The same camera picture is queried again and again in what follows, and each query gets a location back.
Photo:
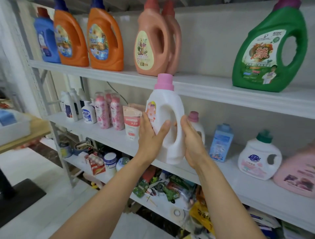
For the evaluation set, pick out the person's right hand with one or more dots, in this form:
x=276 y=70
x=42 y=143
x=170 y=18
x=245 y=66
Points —
x=194 y=147

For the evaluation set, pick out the person's right thumb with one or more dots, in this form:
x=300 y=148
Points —
x=186 y=128

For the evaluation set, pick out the white bottle dark label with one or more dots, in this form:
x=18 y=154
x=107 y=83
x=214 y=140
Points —
x=69 y=108

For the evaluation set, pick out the white detergent bottle green cap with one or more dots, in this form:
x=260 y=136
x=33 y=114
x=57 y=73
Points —
x=256 y=160

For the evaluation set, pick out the person's left thumb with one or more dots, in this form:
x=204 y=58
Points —
x=164 y=130

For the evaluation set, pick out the white pump soap bottle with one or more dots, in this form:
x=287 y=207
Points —
x=89 y=113

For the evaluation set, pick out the white tape roll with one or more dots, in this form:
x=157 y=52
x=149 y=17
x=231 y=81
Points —
x=177 y=213

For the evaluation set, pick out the blue box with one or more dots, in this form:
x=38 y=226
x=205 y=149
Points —
x=7 y=118

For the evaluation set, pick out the white metal shelving rack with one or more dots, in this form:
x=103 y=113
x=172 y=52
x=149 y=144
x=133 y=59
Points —
x=209 y=86

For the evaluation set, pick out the white detergent bottle pink cap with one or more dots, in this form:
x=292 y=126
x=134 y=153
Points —
x=167 y=103

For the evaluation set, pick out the green packet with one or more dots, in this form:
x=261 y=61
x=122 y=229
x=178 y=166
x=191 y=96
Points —
x=140 y=188

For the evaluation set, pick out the small white bottle mauve cap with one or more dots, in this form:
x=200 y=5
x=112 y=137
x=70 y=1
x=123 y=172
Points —
x=198 y=125

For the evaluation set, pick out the pink white refill pouch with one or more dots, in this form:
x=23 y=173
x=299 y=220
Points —
x=132 y=123

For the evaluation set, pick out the wooden table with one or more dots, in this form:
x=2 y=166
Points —
x=37 y=130

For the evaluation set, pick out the round tin with tape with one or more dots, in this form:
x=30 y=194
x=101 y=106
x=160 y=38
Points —
x=82 y=147

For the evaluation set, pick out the large pale pink bottle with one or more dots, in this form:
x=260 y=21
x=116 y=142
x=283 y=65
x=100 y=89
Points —
x=297 y=172

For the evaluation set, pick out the black stand base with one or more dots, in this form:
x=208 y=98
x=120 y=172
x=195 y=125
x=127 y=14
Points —
x=17 y=199

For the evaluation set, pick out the person's left forearm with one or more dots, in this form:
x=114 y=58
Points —
x=105 y=204

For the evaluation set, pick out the red and white box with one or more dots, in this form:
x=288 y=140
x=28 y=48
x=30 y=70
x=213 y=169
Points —
x=96 y=164

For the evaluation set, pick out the light blue carton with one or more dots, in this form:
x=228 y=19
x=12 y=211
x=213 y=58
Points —
x=221 y=144

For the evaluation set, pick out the plain white bottle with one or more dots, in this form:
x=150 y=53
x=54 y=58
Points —
x=75 y=98

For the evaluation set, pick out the blue detergent bottle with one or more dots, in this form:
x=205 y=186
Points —
x=46 y=37

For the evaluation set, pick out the blue lidded jar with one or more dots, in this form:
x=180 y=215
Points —
x=65 y=150

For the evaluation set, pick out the white tub blue band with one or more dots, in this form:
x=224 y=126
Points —
x=110 y=162

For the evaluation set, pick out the stack of papers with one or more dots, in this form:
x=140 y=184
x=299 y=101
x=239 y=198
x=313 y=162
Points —
x=263 y=218

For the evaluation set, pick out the yellow plastic bag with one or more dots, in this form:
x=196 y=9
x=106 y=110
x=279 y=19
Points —
x=200 y=216

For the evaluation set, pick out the pile of mixed small goods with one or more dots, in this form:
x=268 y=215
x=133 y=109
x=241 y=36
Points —
x=169 y=187

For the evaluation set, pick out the green detergent bottle purple cap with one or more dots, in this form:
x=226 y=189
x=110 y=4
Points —
x=260 y=59

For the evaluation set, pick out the orange detergent bottle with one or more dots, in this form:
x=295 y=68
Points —
x=105 y=39
x=70 y=37

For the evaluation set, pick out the peach detergent bottle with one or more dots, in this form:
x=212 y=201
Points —
x=150 y=46
x=175 y=41

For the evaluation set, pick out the white plastic bin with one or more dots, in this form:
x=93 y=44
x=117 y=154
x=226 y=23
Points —
x=14 y=131

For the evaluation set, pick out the person's left hand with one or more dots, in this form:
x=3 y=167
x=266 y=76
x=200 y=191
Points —
x=147 y=140

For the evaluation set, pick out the pink floral bottle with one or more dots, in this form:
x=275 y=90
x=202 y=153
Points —
x=108 y=97
x=117 y=114
x=102 y=113

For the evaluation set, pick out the white and green round container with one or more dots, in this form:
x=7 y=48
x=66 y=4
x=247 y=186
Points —
x=122 y=163

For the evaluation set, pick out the person's right forearm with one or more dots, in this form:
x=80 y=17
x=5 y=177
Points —
x=221 y=204

